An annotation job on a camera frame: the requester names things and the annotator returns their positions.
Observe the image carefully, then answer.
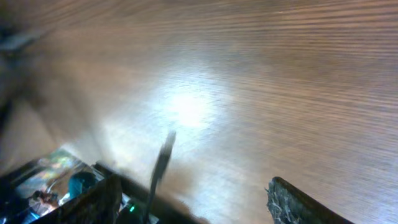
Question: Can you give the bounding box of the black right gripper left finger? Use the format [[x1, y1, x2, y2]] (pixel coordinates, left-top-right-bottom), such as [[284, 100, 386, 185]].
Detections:
[[32, 174, 122, 224]]

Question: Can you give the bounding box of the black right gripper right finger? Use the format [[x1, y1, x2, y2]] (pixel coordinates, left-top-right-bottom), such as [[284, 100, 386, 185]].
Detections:
[[266, 177, 353, 224]]

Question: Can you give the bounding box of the black usb cable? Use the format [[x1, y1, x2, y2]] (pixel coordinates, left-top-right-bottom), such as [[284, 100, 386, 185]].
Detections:
[[142, 130, 177, 224]]

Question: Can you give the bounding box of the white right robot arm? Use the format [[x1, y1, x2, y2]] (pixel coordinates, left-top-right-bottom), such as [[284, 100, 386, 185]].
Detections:
[[1, 149, 199, 223]]

